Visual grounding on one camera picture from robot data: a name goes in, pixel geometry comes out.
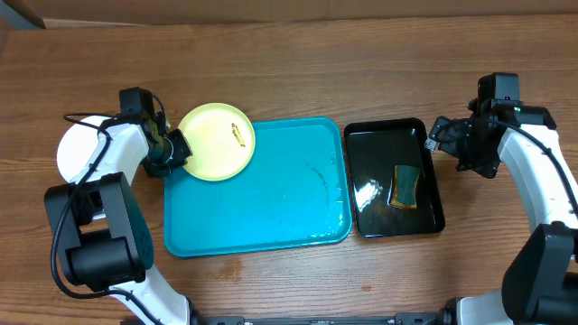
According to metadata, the yellow-green plate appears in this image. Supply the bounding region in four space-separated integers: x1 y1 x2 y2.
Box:
178 103 256 181

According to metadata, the green yellow sponge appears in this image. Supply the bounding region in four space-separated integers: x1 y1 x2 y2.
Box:
390 165 421 209

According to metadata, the white plate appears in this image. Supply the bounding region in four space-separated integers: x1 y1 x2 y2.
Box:
56 116 107 182

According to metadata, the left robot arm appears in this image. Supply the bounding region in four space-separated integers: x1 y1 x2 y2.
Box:
44 88 203 324

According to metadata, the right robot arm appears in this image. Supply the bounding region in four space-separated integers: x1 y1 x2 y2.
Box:
425 72 577 325

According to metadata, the black rectangular tray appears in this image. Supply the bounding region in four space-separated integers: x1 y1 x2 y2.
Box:
344 117 445 238

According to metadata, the teal plastic tray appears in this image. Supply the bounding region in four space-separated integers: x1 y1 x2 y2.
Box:
163 117 352 257

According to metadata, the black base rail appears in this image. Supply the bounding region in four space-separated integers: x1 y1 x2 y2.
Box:
200 312 443 325

